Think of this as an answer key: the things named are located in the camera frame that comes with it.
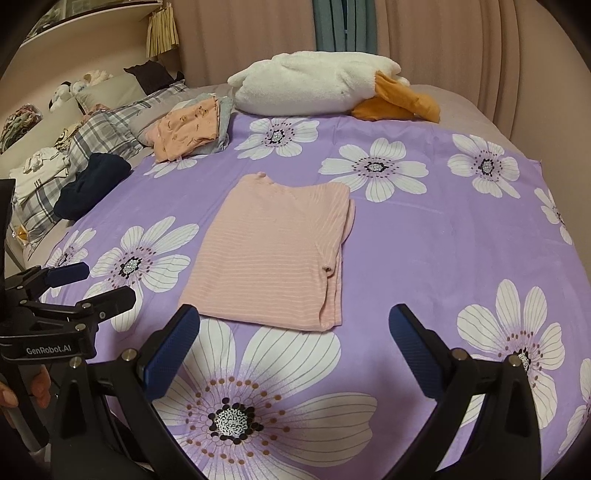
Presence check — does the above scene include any orange printed folded garment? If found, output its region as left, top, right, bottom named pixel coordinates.
left=152, top=99, right=220, bottom=162

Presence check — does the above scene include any teal curtain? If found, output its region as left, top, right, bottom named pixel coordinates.
left=312, top=0, right=379, bottom=54

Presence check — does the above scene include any grey folded garment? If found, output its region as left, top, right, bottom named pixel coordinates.
left=185, top=95, right=236, bottom=155

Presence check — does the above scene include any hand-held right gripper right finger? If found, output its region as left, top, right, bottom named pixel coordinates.
left=389, top=304, right=542, bottom=480

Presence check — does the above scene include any black cloth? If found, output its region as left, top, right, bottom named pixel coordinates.
left=124, top=60, right=185, bottom=93

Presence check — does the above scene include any person's left hand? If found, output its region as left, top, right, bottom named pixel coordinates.
left=0, top=364, right=52, bottom=411

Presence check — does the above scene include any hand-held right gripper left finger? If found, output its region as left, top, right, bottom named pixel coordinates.
left=48, top=304, right=201, bottom=480

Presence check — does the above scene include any navy blue cloth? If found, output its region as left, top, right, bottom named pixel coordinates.
left=53, top=153, right=133, bottom=221

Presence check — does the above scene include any white duck plush toy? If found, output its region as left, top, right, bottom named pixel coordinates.
left=227, top=52, right=441, bottom=123

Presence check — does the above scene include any purple floral blanket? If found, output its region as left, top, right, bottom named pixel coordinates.
left=39, top=111, right=591, bottom=480

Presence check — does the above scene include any beige curtain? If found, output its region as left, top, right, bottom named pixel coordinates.
left=178, top=0, right=591, bottom=153

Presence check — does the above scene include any multicoloured knitted bundle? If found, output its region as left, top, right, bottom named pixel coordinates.
left=0, top=104, right=42, bottom=149

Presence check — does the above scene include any white printed garment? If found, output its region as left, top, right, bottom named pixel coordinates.
left=9, top=147, right=72, bottom=204

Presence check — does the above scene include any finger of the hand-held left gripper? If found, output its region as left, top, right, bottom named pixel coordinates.
left=28, top=285, right=137, bottom=331
left=4, top=261, right=90, bottom=301

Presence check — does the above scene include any white wall shelf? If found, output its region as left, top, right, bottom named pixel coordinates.
left=18, top=0, right=183, bottom=75

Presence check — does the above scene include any grey plaid quilt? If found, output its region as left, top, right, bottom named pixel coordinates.
left=14, top=79, right=190, bottom=241

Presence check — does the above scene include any pink long-sleeve shirt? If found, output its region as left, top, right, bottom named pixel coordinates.
left=178, top=172, right=356, bottom=332

